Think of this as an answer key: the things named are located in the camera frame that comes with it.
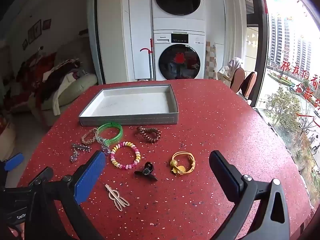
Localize yellow flower hair tie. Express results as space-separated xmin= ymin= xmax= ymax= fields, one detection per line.
xmin=170 ymin=151 xmax=196 ymax=175

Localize grey shallow tray box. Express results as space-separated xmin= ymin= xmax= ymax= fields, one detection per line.
xmin=79 ymin=84 xmax=179 ymax=127

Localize tan braided bracelet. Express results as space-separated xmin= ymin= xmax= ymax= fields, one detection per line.
xmin=81 ymin=127 xmax=99 ymax=145

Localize white tall cabinet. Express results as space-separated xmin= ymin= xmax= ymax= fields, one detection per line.
xmin=97 ymin=0 xmax=153 ymax=84

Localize brown chair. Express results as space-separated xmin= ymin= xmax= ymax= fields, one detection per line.
xmin=244 ymin=72 xmax=257 ymax=98
xmin=230 ymin=67 xmax=245 ymax=93

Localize gold looped hair clip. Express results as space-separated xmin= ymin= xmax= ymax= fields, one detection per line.
xmin=104 ymin=184 xmax=130 ymax=212

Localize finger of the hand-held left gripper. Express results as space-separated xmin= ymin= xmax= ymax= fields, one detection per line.
xmin=29 ymin=167 xmax=54 ymax=186
xmin=4 ymin=152 xmax=25 ymax=171

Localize green translucent bangle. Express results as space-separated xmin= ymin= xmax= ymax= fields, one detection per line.
xmin=96 ymin=122 xmax=124 ymax=146

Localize pile of clothes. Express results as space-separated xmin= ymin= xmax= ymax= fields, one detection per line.
xmin=5 ymin=52 xmax=85 ymax=110

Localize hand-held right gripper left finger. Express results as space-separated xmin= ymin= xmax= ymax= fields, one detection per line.
xmin=24 ymin=151 xmax=106 ymax=240

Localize beige cloth on chair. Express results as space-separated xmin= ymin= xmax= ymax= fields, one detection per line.
xmin=217 ymin=57 xmax=244 ymax=88

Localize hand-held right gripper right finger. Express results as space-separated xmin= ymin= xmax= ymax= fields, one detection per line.
xmin=209 ymin=150 xmax=290 ymax=240

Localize pale green sofa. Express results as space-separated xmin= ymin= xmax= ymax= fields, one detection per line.
xmin=27 ymin=74 xmax=98 ymax=120

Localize tall framed wall picture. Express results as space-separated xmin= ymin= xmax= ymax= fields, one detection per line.
xmin=28 ymin=19 xmax=42 ymax=44

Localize pink yellow beaded bracelet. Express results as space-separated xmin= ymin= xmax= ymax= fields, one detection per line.
xmin=110 ymin=141 xmax=141 ymax=170

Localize red window decals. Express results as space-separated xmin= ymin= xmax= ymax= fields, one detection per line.
xmin=280 ymin=60 xmax=320 ymax=110

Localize brown spiral hair tie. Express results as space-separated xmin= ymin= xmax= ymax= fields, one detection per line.
xmin=136 ymin=126 xmax=162 ymax=143

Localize white washing machine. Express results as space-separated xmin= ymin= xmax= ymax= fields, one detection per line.
xmin=152 ymin=29 xmax=206 ymax=80

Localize black claw hair clip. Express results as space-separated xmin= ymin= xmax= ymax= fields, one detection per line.
xmin=134 ymin=161 xmax=158 ymax=182

